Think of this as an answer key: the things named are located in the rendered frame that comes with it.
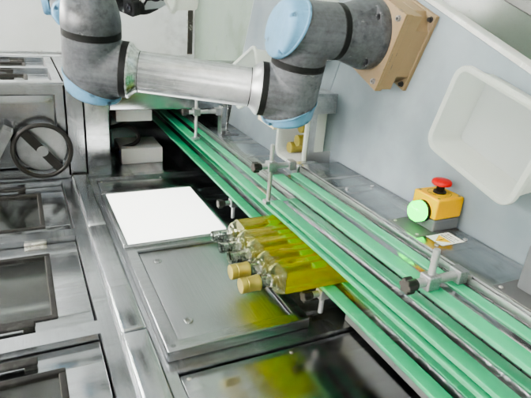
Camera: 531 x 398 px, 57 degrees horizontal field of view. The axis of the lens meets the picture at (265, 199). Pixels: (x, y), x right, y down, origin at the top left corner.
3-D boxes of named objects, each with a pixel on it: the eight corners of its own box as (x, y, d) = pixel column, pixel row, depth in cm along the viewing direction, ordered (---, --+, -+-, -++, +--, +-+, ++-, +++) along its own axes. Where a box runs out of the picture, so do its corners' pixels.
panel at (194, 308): (192, 191, 189) (100, 200, 175) (192, 184, 188) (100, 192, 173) (309, 328, 115) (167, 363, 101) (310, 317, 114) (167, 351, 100)
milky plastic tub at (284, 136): (298, 152, 157) (274, 154, 153) (306, 82, 148) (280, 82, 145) (327, 170, 143) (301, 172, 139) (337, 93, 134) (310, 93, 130)
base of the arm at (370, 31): (360, -10, 108) (321, -14, 104) (401, 6, 97) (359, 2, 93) (344, 57, 116) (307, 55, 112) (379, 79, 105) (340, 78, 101)
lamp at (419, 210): (413, 215, 102) (401, 217, 100) (417, 196, 100) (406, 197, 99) (428, 224, 98) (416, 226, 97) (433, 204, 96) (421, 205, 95)
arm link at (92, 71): (331, 72, 99) (50, 31, 91) (314, 137, 107) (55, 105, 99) (321, 54, 109) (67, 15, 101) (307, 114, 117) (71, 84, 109)
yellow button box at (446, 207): (434, 214, 106) (408, 218, 103) (442, 182, 103) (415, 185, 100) (458, 227, 101) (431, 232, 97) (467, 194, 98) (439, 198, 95)
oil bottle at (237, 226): (295, 228, 137) (224, 238, 128) (297, 210, 135) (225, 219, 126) (306, 237, 132) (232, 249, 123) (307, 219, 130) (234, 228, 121)
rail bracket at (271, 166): (288, 198, 139) (247, 203, 133) (293, 141, 132) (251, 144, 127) (292, 202, 136) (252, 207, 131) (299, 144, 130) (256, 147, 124)
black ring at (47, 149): (73, 172, 191) (13, 176, 182) (69, 118, 183) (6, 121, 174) (75, 176, 188) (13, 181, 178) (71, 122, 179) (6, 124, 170)
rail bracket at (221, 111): (234, 136, 196) (179, 138, 187) (236, 94, 190) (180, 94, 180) (239, 139, 192) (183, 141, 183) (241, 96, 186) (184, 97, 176)
